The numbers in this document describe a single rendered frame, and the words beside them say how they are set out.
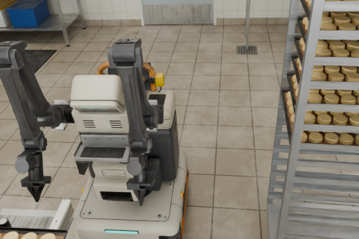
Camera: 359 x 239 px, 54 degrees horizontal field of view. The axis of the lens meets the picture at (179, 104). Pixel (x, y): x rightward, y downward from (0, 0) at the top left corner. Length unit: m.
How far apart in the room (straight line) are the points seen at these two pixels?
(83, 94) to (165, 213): 0.88
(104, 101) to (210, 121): 1.78
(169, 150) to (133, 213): 0.40
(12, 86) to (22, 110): 0.10
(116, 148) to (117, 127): 0.10
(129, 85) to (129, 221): 1.02
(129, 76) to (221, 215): 1.43
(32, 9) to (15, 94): 3.78
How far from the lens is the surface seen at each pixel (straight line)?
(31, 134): 1.47
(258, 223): 2.37
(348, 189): 2.24
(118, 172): 1.81
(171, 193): 2.14
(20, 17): 5.26
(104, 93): 1.49
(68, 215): 1.36
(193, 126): 3.08
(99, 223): 2.09
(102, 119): 1.61
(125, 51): 1.15
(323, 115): 1.44
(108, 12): 5.43
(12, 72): 1.35
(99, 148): 1.68
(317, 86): 1.28
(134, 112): 1.27
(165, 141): 1.96
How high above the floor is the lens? 1.86
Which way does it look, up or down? 33 degrees down
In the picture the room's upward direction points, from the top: 4 degrees counter-clockwise
